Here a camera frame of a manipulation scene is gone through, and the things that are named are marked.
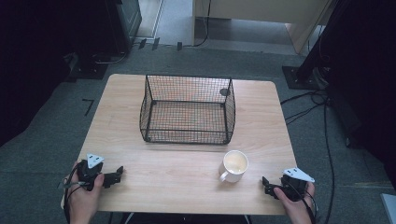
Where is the black cable at base plate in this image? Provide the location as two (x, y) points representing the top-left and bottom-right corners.
(93, 49), (130, 65)

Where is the black stand column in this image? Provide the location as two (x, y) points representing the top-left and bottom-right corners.
(294, 0), (347, 82)

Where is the person's right hand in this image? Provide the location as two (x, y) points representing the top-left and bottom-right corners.
(273, 181), (318, 224)

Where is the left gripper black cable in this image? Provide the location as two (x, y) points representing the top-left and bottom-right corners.
(57, 161), (92, 224)

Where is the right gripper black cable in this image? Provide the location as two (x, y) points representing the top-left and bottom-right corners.
(288, 181), (319, 224)

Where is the black curtain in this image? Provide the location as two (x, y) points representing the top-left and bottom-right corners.
(320, 0), (396, 189)
(0, 0), (108, 147)

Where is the person's left hand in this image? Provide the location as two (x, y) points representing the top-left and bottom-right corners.
(66, 161), (106, 224)

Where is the black cable at cabinet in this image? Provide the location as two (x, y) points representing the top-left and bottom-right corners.
(182, 0), (213, 49)

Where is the black wire mesh basket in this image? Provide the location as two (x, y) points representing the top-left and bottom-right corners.
(138, 74), (237, 146)

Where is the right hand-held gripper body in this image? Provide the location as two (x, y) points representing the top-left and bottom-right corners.
(279, 166), (316, 203)

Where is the white cup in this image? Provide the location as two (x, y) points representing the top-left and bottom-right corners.
(218, 149), (250, 184)

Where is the black equipment cabinet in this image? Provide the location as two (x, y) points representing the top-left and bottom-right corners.
(105, 0), (143, 54)

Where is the black stand base plate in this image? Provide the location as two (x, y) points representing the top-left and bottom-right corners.
(65, 53), (109, 82)
(281, 65), (329, 91)

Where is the beige wooden cabinet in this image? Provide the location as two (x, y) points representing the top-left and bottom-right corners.
(191, 0), (334, 56)

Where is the white flat object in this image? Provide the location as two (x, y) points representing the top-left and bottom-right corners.
(379, 192), (396, 224)

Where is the long black floor cable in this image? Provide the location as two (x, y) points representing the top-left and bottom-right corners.
(322, 92), (336, 224)

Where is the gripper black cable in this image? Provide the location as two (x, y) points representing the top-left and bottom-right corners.
(288, 181), (319, 224)
(57, 161), (92, 224)

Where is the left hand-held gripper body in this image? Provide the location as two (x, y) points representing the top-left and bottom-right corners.
(76, 152), (106, 191)

